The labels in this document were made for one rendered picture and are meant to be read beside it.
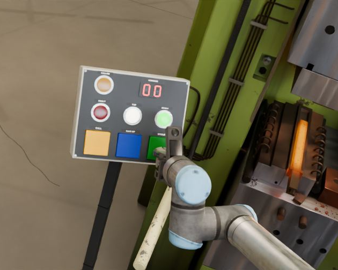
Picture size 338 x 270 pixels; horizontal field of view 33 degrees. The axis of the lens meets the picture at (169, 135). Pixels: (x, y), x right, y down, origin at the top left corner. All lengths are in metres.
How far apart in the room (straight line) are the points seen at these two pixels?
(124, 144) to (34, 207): 1.22
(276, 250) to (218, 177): 0.88
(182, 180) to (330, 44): 0.60
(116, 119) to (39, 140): 1.55
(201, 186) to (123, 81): 0.48
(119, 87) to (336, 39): 0.65
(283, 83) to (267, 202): 0.56
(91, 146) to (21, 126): 1.62
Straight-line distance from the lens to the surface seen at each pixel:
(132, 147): 1.80
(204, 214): 1.52
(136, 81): 1.78
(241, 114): 2.04
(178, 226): 1.50
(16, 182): 3.04
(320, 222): 2.03
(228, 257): 2.21
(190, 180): 1.45
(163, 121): 1.81
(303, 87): 1.80
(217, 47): 1.94
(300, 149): 2.06
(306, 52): 1.75
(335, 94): 1.80
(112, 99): 1.77
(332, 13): 1.69
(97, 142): 1.78
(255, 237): 1.45
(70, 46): 4.14
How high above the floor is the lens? 2.16
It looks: 38 degrees down
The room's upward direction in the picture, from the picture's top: 18 degrees clockwise
